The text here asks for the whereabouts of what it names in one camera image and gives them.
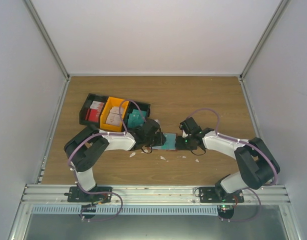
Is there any black bin with green cards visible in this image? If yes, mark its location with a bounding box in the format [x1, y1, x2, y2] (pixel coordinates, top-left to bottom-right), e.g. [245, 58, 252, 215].
[123, 101, 151, 130]

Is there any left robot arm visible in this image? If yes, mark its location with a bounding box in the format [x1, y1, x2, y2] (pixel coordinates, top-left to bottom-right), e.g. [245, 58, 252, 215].
[64, 119, 166, 202]

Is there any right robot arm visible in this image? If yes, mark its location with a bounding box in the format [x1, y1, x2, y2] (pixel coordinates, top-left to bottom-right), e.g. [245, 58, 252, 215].
[175, 117, 281, 203]

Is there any white cards stack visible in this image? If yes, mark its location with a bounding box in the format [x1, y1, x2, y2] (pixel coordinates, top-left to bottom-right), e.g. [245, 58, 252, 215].
[105, 106, 125, 127]

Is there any red cards stack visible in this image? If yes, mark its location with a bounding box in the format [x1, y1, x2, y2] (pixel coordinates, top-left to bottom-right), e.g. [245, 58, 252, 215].
[85, 100, 105, 123]

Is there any black bin with red cards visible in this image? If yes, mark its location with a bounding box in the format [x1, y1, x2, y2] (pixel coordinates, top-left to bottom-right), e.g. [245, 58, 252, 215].
[79, 93, 109, 128]

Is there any yellow plastic bin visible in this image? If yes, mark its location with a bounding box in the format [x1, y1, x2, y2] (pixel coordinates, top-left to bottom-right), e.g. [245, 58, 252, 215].
[100, 96, 129, 132]

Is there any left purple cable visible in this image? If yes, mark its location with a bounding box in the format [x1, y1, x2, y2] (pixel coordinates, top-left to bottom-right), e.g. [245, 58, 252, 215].
[67, 99, 148, 222]

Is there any purple cable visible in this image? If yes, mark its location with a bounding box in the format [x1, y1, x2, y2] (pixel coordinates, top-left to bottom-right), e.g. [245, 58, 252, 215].
[185, 107, 281, 223]
[67, 99, 148, 222]

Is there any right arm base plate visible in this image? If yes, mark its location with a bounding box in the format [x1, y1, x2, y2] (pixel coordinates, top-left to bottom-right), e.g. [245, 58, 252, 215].
[193, 186, 245, 204]

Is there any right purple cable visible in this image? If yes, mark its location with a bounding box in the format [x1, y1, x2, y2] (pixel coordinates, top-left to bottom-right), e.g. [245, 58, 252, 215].
[185, 107, 281, 223]

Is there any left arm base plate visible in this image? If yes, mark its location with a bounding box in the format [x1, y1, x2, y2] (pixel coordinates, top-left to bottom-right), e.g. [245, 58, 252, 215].
[64, 186, 113, 204]

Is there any aluminium front rail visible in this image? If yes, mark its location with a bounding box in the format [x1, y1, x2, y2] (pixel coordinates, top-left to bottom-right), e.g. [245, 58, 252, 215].
[20, 184, 291, 206]

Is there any grey slotted cable duct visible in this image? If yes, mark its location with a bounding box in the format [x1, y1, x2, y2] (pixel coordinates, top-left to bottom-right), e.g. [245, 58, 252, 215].
[31, 204, 218, 216]

